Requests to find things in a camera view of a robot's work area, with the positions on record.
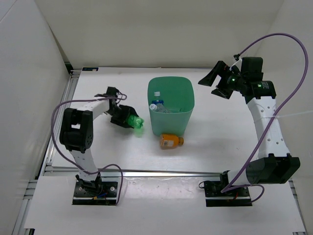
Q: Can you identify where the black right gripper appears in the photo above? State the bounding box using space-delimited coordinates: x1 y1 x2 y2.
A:
199 61 246 99

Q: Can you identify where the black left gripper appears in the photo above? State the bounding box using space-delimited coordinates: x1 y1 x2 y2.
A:
106 103 137 128

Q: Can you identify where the green soda bottle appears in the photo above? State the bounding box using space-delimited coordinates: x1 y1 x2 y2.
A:
126 115 144 136

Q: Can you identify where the white orange label clear bottle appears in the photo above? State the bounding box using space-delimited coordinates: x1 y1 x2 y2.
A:
149 103 176 113

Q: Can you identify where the blue label clear bottle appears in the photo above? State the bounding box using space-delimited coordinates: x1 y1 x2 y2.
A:
152 91 164 105

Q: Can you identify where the orange juice bottle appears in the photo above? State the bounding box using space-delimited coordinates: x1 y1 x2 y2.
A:
160 134 184 149

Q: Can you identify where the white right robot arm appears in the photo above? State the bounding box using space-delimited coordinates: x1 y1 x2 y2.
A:
198 57 300 196

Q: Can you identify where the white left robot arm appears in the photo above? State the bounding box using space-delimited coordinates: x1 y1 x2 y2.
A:
59 87 144 196

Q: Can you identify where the green plastic bin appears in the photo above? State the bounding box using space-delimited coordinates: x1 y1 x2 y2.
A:
147 76 195 136

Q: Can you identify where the blue white label sticker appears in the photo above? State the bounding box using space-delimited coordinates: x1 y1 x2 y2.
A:
82 67 99 71

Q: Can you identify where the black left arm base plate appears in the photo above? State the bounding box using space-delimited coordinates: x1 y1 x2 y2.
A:
72 179 119 206

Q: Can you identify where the aluminium table edge rail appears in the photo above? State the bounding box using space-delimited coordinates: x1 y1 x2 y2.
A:
42 166 220 177

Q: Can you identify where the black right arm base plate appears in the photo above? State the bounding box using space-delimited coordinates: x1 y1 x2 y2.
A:
198 181 252 207

